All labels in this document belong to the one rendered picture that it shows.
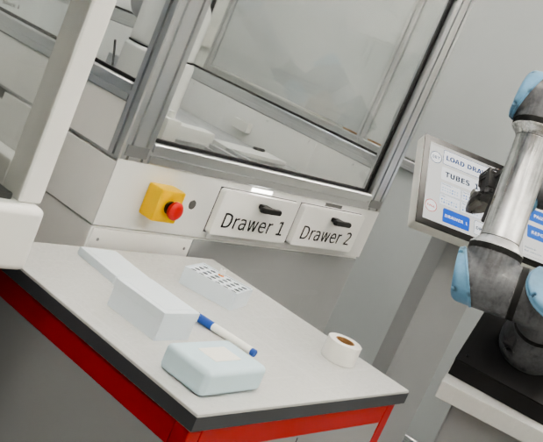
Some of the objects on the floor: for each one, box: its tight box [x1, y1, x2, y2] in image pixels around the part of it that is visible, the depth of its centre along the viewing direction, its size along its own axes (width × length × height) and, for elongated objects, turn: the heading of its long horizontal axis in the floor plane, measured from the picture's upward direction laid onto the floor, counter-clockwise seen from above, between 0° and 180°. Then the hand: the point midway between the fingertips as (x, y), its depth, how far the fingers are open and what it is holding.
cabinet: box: [33, 190, 356, 332], centre depth 254 cm, size 95×103×80 cm
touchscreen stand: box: [372, 236, 468, 442], centre depth 285 cm, size 50×45×102 cm
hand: (469, 212), depth 258 cm, fingers closed
